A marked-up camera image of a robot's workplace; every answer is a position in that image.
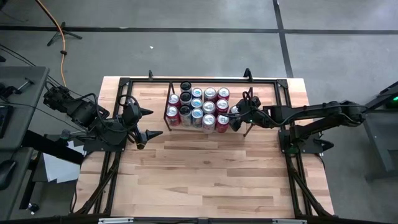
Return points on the grey equipment stand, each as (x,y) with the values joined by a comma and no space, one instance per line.
(385,140)

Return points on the black desk clamp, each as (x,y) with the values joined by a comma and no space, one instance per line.
(18,88)

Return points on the blue silver Red Bull can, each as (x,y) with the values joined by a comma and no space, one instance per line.
(196,102)
(196,112)
(196,92)

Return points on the black tripod base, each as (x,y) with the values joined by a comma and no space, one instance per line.
(63,31)

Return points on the black keyboard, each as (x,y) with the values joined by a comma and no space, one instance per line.
(3,121)

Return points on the black round knob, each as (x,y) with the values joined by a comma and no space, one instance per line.
(32,207)

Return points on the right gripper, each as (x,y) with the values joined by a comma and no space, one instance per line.
(252,110)

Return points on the dark grey side desk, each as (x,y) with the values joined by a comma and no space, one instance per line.
(18,199)
(28,77)

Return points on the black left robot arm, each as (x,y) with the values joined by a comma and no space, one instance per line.
(81,110)

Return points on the silver aluminium bracket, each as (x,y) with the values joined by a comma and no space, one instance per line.
(115,220)
(289,221)

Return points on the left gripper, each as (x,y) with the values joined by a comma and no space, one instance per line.
(132,115)

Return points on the white paper sheets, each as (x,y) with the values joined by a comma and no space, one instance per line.
(59,169)

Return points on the tall white Celsius can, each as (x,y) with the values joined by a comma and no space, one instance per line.
(185,86)
(186,97)
(185,110)

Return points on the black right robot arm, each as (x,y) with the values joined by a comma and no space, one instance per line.
(311,110)

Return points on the wooden shelf black frame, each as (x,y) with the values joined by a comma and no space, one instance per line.
(239,93)

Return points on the black metal table frame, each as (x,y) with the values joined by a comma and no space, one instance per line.
(202,80)

